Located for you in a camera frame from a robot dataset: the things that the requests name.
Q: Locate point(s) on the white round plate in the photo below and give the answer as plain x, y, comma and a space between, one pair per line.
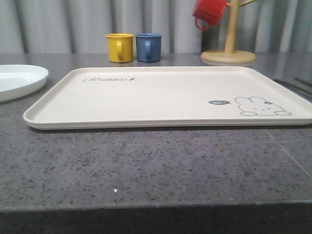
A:
18, 80

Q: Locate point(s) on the silver metal fork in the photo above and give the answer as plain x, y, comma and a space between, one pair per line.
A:
301, 92

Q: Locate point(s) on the silver metal chopsticks pair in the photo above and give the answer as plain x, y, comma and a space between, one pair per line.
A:
308, 83

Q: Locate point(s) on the cream rabbit serving tray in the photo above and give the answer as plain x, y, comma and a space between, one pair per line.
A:
126, 97

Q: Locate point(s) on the blue enamel mug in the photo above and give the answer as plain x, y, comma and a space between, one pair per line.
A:
148, 47

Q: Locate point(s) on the yellow enamel mug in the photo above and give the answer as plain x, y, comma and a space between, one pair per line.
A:
120, 47

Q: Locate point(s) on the wooden mug tree stand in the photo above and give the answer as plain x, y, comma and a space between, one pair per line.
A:
229, 54

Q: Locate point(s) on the red enamel mug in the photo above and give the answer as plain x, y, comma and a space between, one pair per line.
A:
209, 11

